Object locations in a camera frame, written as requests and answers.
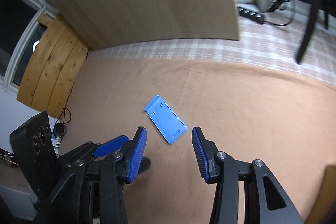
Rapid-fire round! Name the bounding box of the black power cable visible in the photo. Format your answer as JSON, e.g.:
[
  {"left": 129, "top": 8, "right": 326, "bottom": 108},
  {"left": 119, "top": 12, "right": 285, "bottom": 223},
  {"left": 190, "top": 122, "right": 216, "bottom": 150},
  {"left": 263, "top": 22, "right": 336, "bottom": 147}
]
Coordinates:
[{"left": 262, "top": 0, "right": 296, "bottom": 28}]

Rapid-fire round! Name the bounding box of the pine plank panel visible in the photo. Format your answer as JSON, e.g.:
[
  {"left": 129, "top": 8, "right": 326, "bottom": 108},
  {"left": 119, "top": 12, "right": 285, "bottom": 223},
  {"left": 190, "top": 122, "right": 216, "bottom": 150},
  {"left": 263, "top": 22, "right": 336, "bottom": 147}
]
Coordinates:
[{"left": 17, "top": 14, "right": 88, "bottom": 118}]

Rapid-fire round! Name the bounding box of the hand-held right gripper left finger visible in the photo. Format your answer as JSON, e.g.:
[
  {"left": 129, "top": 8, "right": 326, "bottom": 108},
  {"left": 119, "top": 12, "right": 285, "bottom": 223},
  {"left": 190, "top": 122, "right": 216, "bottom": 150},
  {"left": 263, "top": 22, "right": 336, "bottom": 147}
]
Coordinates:
[{"left": 34, "top": 126, "right": 147, "bottom": 224}]

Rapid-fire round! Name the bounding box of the black plug adapter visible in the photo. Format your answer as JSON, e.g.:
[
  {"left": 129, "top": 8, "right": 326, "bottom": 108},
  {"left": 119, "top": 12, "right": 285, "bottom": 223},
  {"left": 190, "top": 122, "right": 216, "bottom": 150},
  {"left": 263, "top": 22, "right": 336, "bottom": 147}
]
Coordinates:
[{"left": 51, "top": 123, "right": 67, "bottom": 147}]

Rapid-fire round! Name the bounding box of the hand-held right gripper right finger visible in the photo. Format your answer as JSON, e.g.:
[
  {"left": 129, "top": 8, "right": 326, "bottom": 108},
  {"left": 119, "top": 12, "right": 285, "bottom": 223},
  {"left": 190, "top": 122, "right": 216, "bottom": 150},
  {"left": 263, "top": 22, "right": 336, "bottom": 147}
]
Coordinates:
[{"left": 192, "top": 127, "right": 305, "bottom": 224}]

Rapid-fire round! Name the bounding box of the black tripod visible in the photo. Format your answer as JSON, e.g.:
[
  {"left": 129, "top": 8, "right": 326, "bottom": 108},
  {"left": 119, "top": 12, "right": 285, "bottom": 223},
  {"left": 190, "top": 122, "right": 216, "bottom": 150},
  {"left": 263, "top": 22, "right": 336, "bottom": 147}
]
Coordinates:
[{"left": 273, "top": 0, "right": 336, "bottom": 65}]

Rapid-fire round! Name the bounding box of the blue plastic stand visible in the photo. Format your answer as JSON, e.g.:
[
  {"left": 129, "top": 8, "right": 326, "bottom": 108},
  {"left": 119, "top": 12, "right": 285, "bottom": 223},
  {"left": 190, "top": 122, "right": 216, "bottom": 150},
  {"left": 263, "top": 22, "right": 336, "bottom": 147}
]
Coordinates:
[{"left": 143, "top": 94, "right": 188, "bottom": 145}]

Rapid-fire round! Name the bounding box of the black power strip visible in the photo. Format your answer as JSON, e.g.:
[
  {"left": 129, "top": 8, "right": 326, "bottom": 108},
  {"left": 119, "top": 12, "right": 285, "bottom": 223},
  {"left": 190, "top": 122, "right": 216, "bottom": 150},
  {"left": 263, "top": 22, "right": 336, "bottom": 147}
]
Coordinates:
[{"left": 237, "top": 5, "right": 265, "bottom": 25}]

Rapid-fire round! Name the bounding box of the checked floor mat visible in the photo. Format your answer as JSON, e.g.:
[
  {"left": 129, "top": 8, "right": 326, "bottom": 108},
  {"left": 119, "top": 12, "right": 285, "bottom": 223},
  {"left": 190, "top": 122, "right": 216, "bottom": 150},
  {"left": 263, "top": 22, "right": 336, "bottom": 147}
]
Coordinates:
[{"left": 88, "top": 17, "right": 336, "bottom": 83}]

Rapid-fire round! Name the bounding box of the white window frame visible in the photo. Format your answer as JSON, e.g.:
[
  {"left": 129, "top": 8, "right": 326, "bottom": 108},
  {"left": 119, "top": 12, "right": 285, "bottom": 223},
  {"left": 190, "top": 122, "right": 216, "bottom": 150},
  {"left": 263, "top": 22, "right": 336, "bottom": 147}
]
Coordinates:
[{"left": 0, "top": 0, "right": 62, "bottom": 94}]

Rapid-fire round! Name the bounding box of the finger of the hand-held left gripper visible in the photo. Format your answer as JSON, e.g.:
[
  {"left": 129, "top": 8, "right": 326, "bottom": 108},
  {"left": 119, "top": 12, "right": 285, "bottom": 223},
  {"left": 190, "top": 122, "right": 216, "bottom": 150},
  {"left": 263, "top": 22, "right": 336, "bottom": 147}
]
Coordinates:
[
  {"left": 138, "top": 157, "right": 151, "bottom": 177},
  {"left": 93, "top": 135, "right": 130, "bottom": 157}
]

